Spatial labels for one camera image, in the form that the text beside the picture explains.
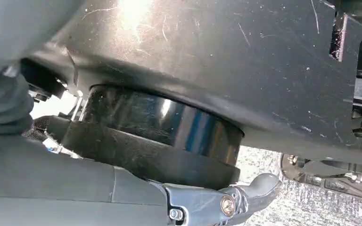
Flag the black mechanical frame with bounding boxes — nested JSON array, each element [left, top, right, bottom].
[[280, 12, 362, 204]]

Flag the glossy black cylinder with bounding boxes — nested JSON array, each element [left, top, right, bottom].
[[60, 84, 245, 191]]

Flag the ribbed grey right arm sleeve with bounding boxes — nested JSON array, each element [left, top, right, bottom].
[[0, 62, 35, 137]]

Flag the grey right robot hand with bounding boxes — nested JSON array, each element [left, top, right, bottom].
[[0, 0, 283, 226]]

